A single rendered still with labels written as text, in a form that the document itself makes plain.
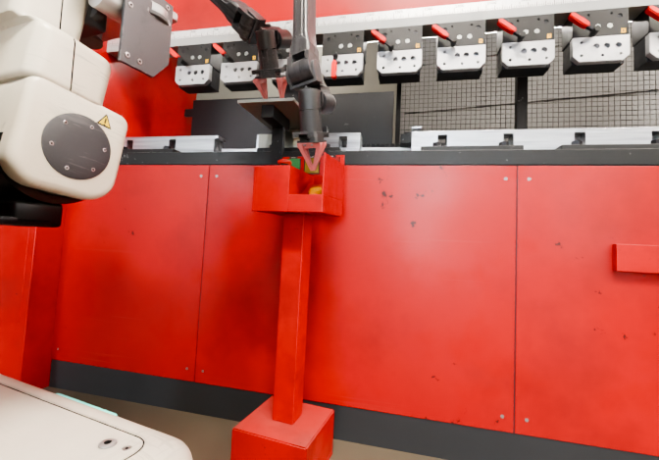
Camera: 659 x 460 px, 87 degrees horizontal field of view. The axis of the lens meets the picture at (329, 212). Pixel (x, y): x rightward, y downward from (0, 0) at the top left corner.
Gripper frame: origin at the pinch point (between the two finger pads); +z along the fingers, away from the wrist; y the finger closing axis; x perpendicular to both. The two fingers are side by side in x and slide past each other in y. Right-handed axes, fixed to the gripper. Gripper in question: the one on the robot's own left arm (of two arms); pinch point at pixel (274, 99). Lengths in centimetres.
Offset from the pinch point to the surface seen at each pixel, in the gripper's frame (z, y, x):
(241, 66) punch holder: -9.9, 20.7, -22.4
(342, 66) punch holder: -7.5, -18.5, -21.8
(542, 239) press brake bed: 38, -80, 15
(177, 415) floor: 91, 27, 50
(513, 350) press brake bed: 65, -73, 30
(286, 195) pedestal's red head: 19.8, -13.5, 32.4
